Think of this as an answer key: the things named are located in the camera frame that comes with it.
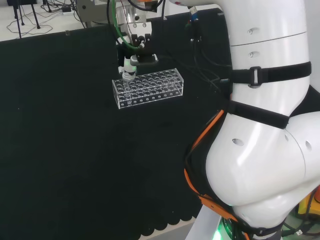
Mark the white power strip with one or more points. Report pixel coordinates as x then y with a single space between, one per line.
67 12

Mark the black tripod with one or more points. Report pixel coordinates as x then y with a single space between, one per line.
17 22

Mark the black bench cloth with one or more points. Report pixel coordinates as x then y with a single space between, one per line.
75 150

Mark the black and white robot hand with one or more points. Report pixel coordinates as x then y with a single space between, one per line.
130 67

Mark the clear plastic test tube rack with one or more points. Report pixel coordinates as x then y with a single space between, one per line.
155 87

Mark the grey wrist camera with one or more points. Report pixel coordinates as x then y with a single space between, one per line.
147 59

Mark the yellow stop button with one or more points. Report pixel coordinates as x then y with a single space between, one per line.
303 206

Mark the clear glass test tube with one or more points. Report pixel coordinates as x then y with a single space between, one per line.
128 96

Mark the grey metal box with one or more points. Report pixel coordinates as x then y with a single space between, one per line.
92 12

